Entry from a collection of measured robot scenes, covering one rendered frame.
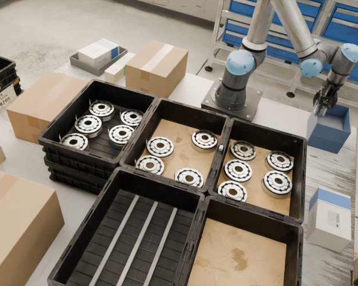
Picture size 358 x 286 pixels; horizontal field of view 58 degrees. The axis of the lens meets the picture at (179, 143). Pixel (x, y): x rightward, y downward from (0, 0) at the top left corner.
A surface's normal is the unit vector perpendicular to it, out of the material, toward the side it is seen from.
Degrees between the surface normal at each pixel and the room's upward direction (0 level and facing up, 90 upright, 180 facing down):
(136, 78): 90
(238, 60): 9
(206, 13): 90
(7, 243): 0
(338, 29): 90
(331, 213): 0
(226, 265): 0
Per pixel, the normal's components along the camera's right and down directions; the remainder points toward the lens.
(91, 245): 0.11, -0.70
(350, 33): -0.39, 0.62
